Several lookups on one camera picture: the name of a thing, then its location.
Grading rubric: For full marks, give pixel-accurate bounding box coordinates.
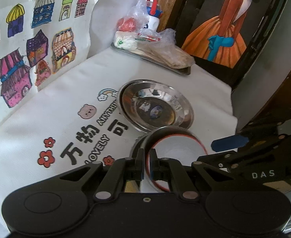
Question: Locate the metal tray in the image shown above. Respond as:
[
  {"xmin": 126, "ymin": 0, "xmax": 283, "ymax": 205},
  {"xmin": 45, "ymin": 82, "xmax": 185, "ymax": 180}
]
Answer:
[{"xmin": 110, "ymin": 42, "xmax": 191, "ymax": 76}]

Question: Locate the houses drawing paper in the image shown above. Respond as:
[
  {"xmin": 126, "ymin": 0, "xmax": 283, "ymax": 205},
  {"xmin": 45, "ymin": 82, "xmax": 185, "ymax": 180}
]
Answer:
[{"xmin": 0, "ymin": 0, "xmax": 99, "ymax": 126}]

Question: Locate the deep stainless steel bowl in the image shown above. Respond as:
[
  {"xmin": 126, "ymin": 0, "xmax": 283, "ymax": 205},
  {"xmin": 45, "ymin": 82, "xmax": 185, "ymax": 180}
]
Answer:
[{"xmin": 130, "ymin": 126, "xmax": 208, "ymax": 193}]

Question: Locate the painting of woman orange dress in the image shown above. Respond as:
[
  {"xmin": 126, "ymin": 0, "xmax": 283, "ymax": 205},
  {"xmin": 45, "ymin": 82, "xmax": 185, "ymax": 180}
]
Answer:
[{"xmin": 182, "ymin": 0, "xmax": 260, "ymax": 68}]

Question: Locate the white printed tablecloth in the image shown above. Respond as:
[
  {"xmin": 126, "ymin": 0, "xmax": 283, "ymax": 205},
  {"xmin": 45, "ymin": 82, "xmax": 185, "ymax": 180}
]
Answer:
[{"xmin": 0, "ymin": 45, "xmax": 239, "ymax": 238}]

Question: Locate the white bottle red blue cap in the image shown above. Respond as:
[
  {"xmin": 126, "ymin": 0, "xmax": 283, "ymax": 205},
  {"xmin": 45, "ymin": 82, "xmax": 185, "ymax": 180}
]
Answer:
[{"xmin": 146, "ymin": 0, "xmax": 163, "ymax": 31}]

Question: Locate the large stainless steel plate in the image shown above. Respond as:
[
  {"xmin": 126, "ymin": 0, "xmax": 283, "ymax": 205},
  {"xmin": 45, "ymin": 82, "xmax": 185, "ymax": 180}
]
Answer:
[{"xmin": 116, "ymin": 79, "xmax": 194, "ymax": 133}]

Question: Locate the small white red-rimmed bowl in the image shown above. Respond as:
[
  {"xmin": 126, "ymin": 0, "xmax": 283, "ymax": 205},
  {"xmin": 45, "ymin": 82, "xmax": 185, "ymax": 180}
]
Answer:
[{"xmin": 140, "ymin": 133, "xmax": 208, "ymax": 193}]

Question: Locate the clear plastic bag with food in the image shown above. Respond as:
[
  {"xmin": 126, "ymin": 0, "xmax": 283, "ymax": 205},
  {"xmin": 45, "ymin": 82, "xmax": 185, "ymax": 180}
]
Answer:
[{"xmin": 113, "ymin": 0, "xmax": 194, "ymax": 69}]

